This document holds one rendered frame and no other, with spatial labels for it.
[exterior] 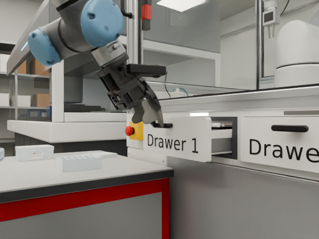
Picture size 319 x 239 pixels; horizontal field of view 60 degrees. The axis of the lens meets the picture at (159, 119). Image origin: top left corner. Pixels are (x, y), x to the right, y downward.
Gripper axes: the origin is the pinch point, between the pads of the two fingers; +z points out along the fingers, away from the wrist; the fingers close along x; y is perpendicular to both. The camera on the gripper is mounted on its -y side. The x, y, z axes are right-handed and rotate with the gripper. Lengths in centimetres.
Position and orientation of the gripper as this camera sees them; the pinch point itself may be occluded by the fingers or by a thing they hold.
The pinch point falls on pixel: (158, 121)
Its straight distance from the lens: 75.6
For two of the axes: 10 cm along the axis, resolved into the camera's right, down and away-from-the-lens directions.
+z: 4.7, 8.2, 3.3
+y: -6.7, 5.8, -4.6
